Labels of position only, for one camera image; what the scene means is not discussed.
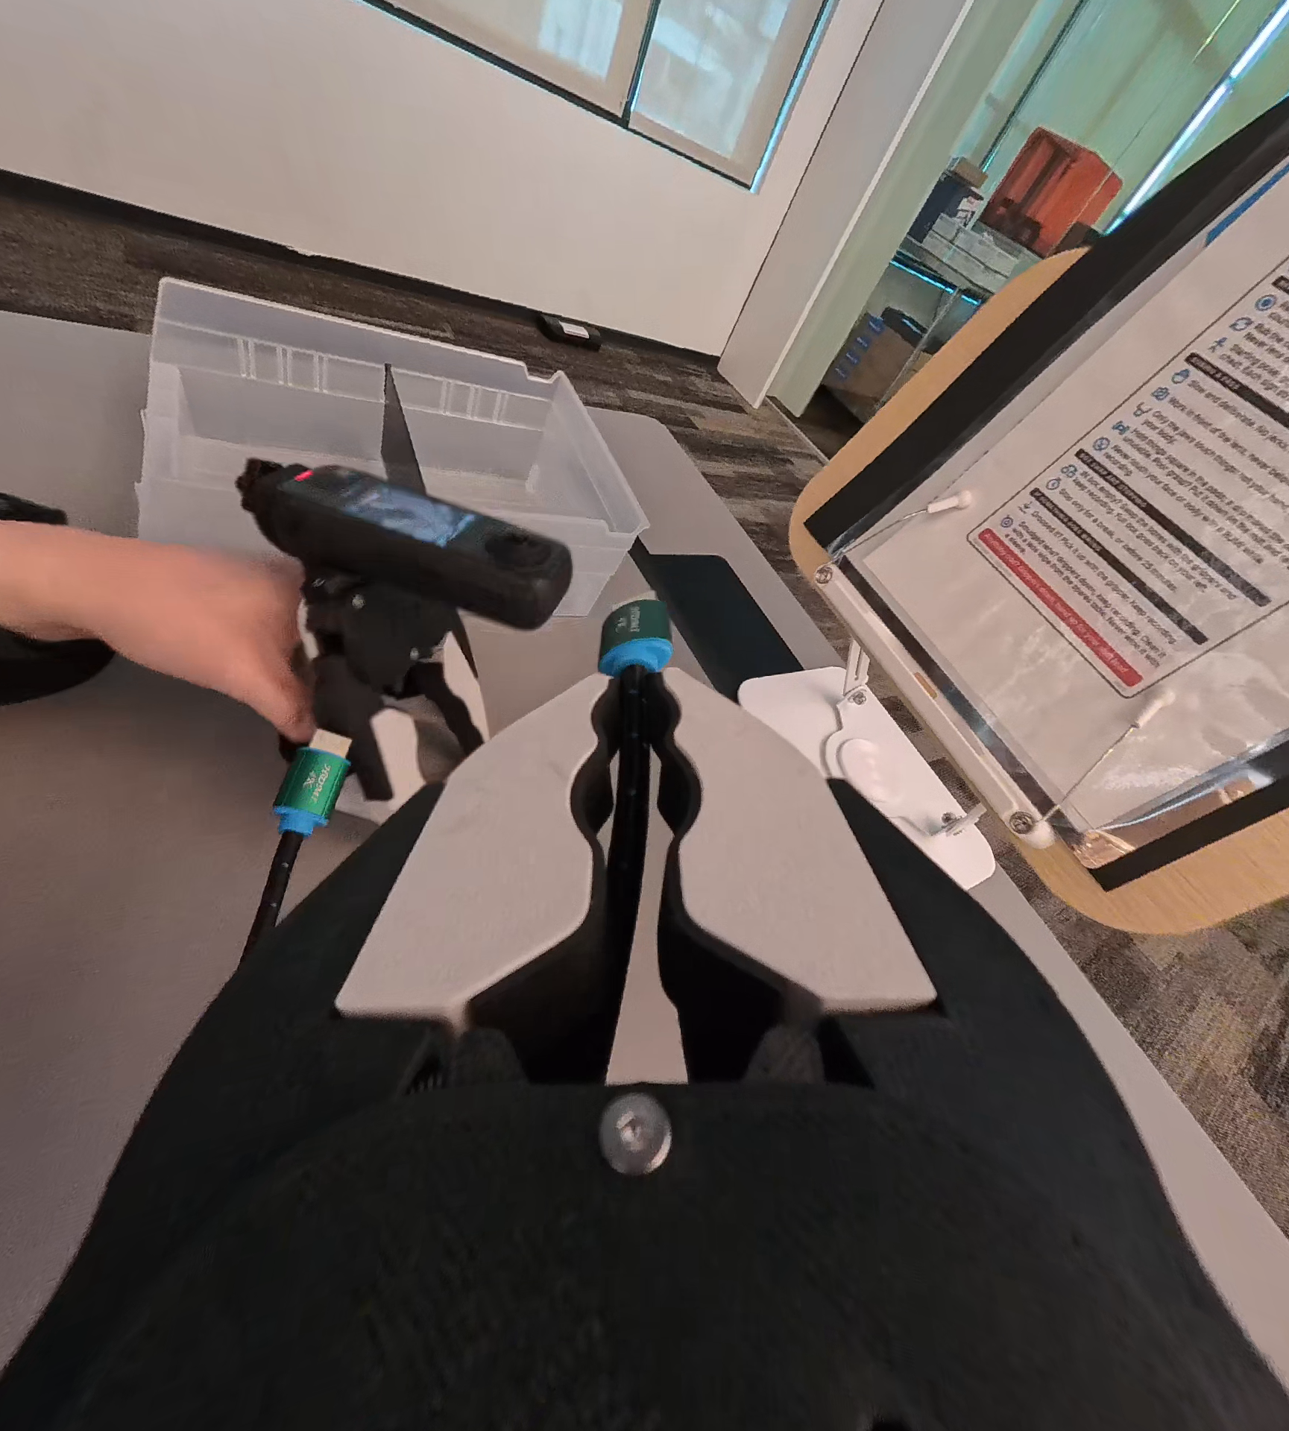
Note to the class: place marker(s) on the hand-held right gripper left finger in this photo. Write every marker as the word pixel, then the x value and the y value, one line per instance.
pixel 476 883

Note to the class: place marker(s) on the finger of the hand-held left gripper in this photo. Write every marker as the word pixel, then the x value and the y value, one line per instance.
pixel 431 749
pixel 353 739

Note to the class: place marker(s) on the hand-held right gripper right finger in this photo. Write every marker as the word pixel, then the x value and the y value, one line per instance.
pixel 790 883

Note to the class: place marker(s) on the clear plastic organizer bin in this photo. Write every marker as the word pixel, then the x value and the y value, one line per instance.
pixel 264 425

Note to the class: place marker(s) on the person's left forearm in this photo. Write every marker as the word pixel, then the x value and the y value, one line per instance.
pixel 7 676

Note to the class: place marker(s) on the person's left hand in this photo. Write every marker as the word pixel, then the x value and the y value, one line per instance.
pixel 152 593

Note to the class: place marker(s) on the white sign stand base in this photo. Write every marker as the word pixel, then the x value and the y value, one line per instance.
pixel 822 716

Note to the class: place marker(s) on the small black floor device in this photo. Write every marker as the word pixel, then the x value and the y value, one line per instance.
pixel 569 334

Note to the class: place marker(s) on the instruction sign on wooden board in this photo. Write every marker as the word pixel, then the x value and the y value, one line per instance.
pixel 1159 559

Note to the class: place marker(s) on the large grid window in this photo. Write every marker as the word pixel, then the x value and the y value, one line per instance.
pixel 588 46

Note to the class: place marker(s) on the orange box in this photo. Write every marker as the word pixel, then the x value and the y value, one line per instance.
pixel 1052 190

